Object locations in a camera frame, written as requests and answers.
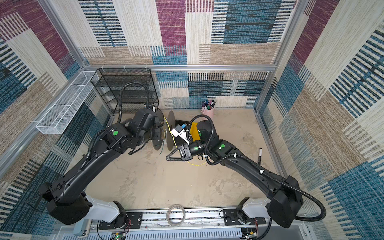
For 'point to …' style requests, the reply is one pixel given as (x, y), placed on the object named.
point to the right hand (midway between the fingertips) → (169, 161)
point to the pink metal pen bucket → (210, 113)
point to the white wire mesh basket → (56, 120)
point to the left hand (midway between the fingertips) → (159, 126)
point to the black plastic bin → (181, 122)
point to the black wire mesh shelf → (109, 82)
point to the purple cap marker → (203, 104)
